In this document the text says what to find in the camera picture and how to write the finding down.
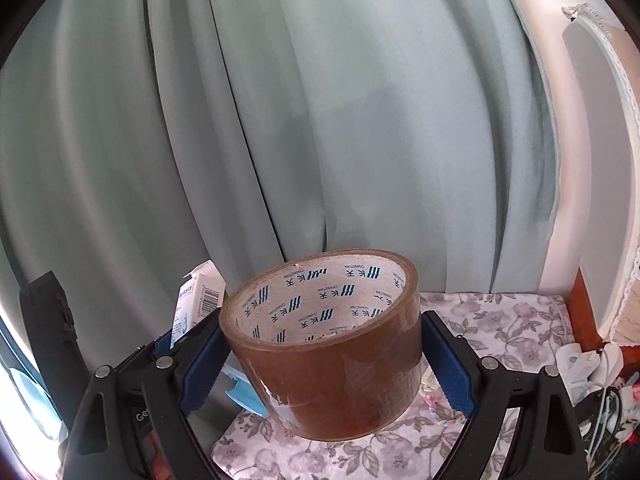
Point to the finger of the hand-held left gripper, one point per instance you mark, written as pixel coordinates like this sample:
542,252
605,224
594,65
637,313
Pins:
162,346

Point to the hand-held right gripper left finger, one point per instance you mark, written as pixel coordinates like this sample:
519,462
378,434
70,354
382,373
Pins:
202,360

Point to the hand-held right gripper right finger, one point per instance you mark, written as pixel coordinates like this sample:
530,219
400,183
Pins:
450,365

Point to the clear plastic container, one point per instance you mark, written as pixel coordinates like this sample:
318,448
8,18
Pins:
245,392

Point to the white carton with blue print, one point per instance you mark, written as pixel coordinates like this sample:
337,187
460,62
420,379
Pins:
205,295

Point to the brown packing tape roll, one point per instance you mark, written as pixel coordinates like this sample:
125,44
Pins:
325,390

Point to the white power strip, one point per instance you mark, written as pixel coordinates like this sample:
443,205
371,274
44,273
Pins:
575,360

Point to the wooden headboard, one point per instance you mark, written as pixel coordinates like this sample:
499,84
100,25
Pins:
582,310

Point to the beige lace-trimmed headboard cover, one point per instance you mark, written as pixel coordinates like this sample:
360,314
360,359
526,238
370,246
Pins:
600,160

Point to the pale green curtain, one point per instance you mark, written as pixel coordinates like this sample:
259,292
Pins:
300,110

